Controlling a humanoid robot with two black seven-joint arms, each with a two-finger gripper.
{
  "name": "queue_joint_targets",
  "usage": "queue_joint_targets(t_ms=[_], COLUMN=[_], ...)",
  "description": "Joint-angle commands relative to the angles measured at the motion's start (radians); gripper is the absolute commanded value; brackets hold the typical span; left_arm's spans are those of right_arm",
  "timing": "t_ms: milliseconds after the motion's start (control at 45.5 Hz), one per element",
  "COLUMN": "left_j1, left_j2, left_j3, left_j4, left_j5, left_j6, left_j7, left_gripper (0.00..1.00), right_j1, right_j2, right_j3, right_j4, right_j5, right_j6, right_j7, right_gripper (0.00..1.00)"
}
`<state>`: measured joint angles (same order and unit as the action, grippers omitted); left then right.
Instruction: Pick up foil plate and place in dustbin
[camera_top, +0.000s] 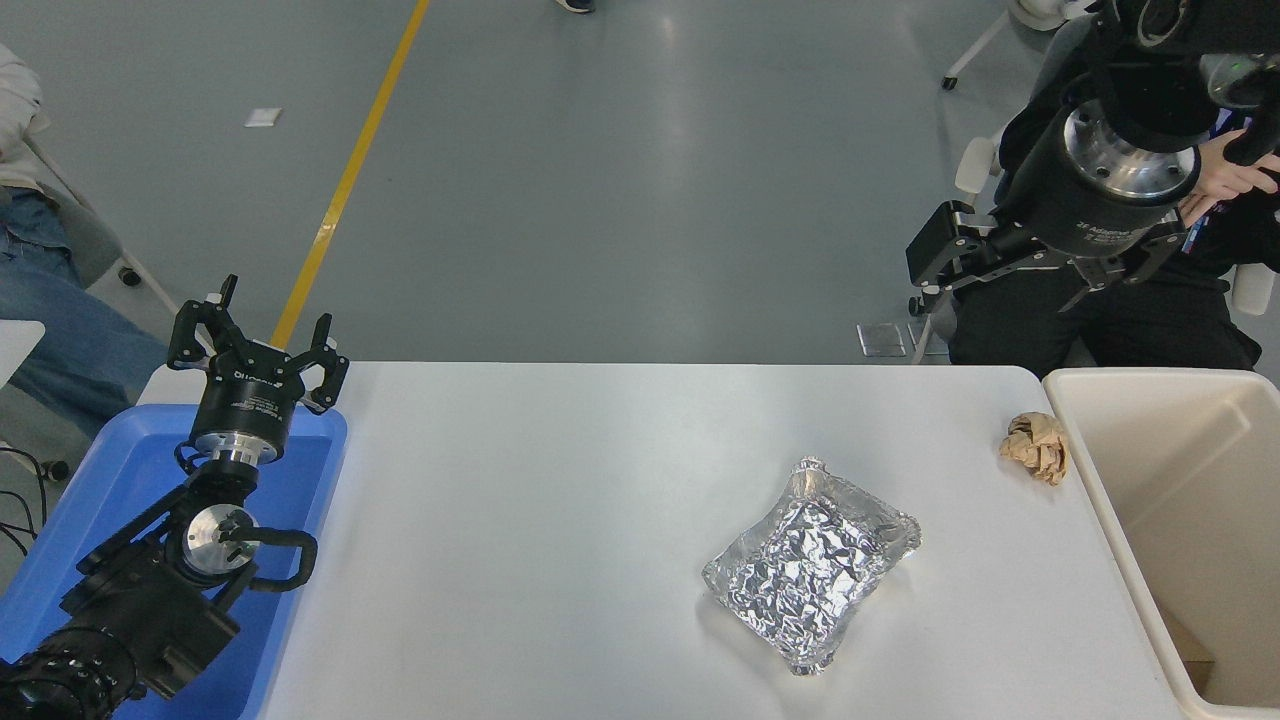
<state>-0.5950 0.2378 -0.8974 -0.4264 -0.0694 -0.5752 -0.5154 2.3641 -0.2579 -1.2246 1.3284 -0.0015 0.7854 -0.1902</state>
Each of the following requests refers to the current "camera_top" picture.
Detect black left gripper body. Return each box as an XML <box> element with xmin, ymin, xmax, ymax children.
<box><xmin>192</xmin><ymin>342</ymin><xmax>313</xmax><ymax>447</ymax></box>

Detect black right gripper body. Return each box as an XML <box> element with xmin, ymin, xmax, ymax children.
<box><xmin>1000</xmin><ymin>112</ymin><xmax>1198</xmax><ymax>259</ymax></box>

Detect silver foil plate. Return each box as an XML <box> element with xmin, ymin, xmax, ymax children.
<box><xmin>702</xmin><ymin>457</ymin><xmax>923</xmax><ymax>677</ymax></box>

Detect person's right hand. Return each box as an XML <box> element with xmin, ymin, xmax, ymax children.
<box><xmin>1197</xmin><ymin>130</ymin><xmax>1280</xmax><ymax>201</ymax></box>

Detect blue plastic tray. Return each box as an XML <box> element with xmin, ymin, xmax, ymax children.
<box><xmin>0</xmin><ymin>403</ymin><xmax>349</xmax><ymax>720</ymax></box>

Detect large pale plastic bin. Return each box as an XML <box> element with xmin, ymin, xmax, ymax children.
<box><xmin>1042</xmin><ymin>368</ymin><xmax>1280</xmax><ymax>720</ymax></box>

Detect grey wheeled chair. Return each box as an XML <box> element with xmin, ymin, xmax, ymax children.
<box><xmin>20</xmin><ymin>130</ymin><xmax>181</xmax><ymax>313</ymax></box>

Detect small white side table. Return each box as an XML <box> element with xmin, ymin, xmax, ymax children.
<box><xmin>0</xmin><ymin>320</ymin><xmax>47</xmax><ymax>387</ymax></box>

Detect crumpled tan paper ball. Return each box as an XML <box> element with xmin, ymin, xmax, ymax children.
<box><xmin>999</xmin><ymin>412</ymin><xmax>1071</xmax><ymax>487</ymax></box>

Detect yellow floor tape line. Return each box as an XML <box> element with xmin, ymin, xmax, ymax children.
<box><xmin>270</xmin><ymin>0</ymin><xmax>433</xmax><ymax>351</ymax></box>

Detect white chair star base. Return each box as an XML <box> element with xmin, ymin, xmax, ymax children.
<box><xmin>940</xmin><ymin>0</ymin><xmax>1093</xmax><ymax>91</ymax></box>

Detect person with lanyard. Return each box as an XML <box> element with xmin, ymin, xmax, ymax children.
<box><xmin>945</xmin><ymin>10</ymin><xmax>1280</xmax><ymax>379</ymax></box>

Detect thin black floor cables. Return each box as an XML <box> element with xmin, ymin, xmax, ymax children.
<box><xmin>0</xmin><ymin>446</ymin><xmax>71</xmax><ymax>557</ymax></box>

